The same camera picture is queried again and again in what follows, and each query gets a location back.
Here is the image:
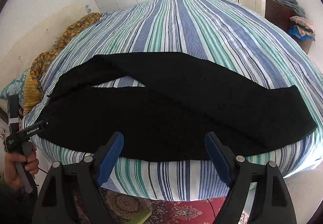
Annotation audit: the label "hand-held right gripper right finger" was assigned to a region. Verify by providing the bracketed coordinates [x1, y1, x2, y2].
[204, 132, 297, 224]

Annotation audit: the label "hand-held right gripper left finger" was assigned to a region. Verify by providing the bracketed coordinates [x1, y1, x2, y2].
[32, 132, 125, 224]

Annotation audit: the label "black pants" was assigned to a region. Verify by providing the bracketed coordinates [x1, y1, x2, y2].
[47, 52, 318, 162]

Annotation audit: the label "person's left hand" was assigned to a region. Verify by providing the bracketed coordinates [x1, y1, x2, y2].
[4, 144, 39, 189]

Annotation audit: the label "teal patterned pillow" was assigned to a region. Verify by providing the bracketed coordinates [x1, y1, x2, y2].
[1, 69, 32, 99]

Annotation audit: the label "green flat object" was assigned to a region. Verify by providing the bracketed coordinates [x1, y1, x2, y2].
[134, 210, 152, 224]

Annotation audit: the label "red patterned rug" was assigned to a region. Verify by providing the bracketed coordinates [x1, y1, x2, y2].
[73, 187, 255, 224]

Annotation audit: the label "orange floral blanket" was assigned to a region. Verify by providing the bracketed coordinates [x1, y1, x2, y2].
[24, 12, 103, 113]

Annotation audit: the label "striped bed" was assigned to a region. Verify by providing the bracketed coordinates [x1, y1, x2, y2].
[21, 0, 323, 202]

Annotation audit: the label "brown wooden cabinet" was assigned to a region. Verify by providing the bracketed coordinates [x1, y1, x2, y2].
[264, 0, 312, 54]

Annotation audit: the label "colourful clothes pile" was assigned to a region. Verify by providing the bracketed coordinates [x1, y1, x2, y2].
[289, 15, 316, 41]

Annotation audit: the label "grey-blue cloth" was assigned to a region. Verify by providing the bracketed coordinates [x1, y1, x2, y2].
[271, 0, 306, 16]

